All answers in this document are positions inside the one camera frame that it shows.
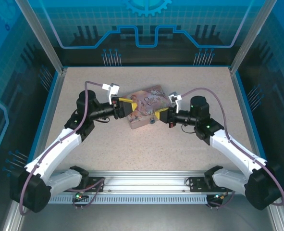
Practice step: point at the pink illustrated tin box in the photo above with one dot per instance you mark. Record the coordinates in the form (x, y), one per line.
(144, 101)

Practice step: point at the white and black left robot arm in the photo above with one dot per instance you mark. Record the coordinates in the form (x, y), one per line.
(60, 142)

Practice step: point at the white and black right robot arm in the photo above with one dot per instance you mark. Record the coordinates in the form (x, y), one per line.
(233, 146)

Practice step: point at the blue table edge strip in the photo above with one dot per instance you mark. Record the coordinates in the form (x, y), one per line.
(48, 101)
(245, 101)

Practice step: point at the right connector with green light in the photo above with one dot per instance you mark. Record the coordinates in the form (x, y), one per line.
(219, 196)

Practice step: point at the connector with green light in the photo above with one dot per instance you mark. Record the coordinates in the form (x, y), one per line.
(219, 196)
(78, 196)

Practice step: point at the left connector with green light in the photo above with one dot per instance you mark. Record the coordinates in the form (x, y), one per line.
(78, 196)

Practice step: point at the aluminium side frame rail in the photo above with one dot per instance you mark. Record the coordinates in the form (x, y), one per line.
(238, 96)

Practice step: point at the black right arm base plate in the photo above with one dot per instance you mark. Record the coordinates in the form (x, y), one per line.
(197, 184)

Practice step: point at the aluminium mounting rail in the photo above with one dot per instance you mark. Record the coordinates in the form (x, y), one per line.
(144, 183)

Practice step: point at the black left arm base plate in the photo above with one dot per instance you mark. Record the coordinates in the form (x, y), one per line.
(96, 180)

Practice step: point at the aluminium frame post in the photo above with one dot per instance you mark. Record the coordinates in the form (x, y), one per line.
(250, 36)
(43, 38)

